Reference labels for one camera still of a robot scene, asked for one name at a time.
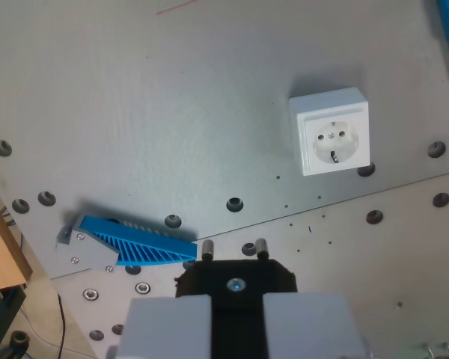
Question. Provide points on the white wall socket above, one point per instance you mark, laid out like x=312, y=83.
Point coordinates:
x=335, y=138

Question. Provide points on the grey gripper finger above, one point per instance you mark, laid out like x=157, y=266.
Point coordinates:
x=164, y=329
x=307, y=329

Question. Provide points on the blue ribbed finger grey base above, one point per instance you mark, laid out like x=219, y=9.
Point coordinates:
x=142, y=247

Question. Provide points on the silver socket head screw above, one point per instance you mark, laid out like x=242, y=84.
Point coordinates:
x=91, y=294
x=142, y=288

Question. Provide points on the black knurled knob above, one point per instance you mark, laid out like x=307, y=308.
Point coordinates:
x=19, y=339

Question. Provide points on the wooden board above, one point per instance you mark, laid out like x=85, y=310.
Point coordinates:
x=0, y=247

